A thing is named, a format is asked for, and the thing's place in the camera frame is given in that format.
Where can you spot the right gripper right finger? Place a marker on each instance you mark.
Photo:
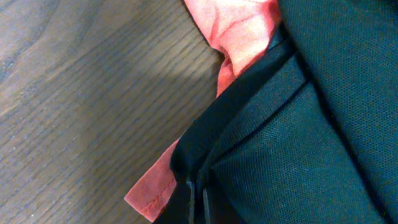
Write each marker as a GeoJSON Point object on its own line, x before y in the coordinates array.
{"type": "Point", "coordinates": [207, 206]}

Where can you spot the black t-shirt with white logo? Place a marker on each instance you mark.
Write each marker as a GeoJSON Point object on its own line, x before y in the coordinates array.
{"type": "Point", "coordinates": [308, 134]}

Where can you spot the red orange garment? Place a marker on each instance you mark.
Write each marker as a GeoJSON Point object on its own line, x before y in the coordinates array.
{"type": "Point", "coordinates": [241, 30]}

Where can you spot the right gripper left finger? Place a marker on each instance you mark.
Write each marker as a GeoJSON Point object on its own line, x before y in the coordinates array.
{"type": "Point", "coordinates": [191, 204]}

